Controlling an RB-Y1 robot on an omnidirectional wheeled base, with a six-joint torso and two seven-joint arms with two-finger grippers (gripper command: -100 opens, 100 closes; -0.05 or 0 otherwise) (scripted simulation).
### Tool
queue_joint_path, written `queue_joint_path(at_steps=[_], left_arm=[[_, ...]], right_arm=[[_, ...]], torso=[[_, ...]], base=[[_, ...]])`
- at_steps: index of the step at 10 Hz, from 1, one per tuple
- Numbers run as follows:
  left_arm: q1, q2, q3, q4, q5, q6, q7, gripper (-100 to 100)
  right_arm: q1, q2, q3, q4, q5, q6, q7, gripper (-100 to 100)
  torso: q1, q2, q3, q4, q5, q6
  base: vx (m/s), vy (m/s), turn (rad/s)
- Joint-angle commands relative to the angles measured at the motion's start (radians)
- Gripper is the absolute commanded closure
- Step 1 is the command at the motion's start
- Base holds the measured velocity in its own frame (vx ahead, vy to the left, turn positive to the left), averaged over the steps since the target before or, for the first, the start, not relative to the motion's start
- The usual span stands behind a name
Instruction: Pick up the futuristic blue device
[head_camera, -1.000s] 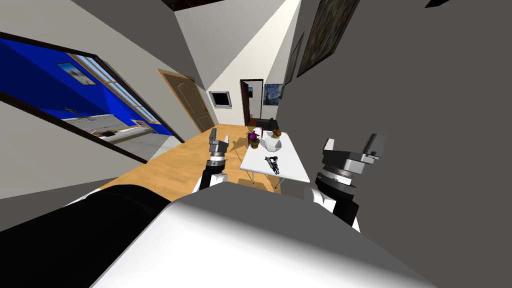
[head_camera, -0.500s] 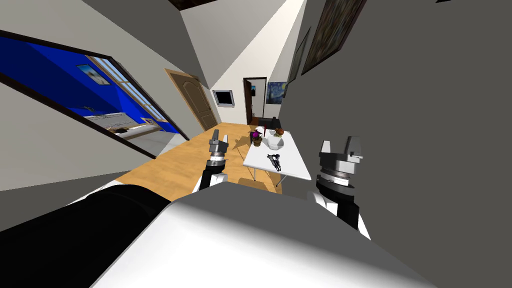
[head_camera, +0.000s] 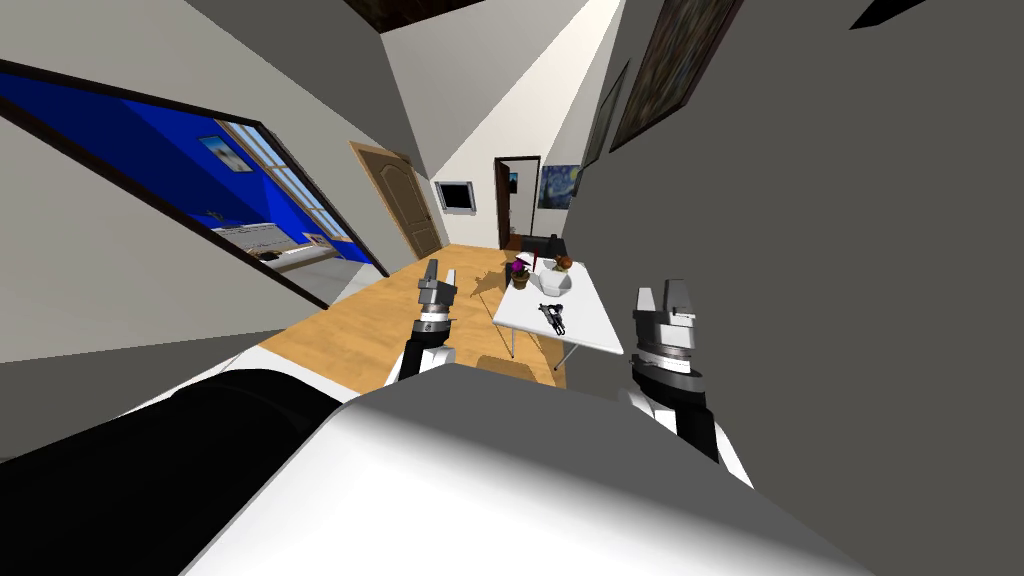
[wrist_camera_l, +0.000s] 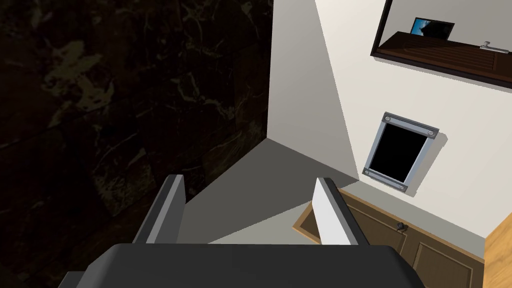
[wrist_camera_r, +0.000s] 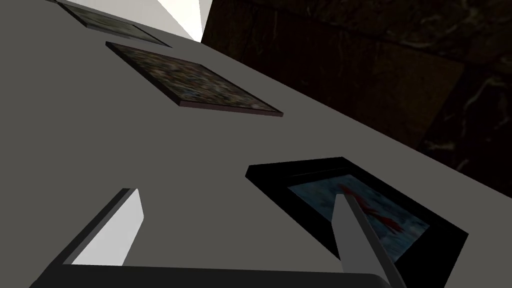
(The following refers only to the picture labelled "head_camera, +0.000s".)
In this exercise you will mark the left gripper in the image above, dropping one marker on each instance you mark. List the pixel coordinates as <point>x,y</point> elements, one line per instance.
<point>436,301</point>

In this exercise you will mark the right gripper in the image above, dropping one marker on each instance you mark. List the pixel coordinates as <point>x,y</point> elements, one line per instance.
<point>664,330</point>

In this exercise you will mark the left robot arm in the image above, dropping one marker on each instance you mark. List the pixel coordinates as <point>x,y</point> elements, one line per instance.
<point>144,480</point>

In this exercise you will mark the white table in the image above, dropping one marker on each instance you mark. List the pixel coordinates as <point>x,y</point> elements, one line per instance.
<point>588,316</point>

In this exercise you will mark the brown arched panel door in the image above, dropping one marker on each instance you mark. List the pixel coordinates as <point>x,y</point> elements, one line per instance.
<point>404,208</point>

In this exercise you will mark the dark brown open door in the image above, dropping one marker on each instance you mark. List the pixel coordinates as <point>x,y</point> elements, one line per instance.
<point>504,204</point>

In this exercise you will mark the blue starry night painting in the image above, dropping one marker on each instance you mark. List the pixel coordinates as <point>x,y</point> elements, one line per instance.
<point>558,187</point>

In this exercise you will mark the white bed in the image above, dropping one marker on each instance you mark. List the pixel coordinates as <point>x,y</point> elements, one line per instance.
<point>272,244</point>

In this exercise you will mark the white framed window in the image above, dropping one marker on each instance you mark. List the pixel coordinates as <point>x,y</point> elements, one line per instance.
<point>296,180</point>

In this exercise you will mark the narrow dark framed painting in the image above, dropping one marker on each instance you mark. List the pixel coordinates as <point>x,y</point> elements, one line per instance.
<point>604,120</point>

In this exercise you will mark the large dark framed painting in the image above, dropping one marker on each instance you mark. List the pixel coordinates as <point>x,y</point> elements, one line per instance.
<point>672,72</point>

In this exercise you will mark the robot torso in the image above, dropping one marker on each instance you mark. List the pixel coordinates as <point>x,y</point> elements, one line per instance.
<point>512,496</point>

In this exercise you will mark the small light blue picture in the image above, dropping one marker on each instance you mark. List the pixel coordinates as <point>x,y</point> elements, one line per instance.
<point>226,154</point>

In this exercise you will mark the dark framed wall screen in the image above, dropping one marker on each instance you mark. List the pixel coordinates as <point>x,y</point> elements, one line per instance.
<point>456,197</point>

